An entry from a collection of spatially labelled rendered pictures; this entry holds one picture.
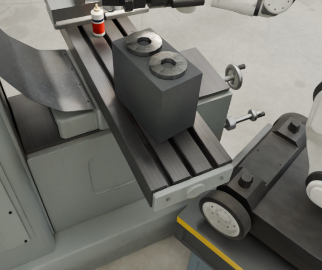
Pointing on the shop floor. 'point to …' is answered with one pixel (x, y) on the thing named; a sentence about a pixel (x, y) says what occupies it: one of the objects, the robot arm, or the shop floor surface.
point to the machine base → (109, 237)
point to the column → (7, 186)
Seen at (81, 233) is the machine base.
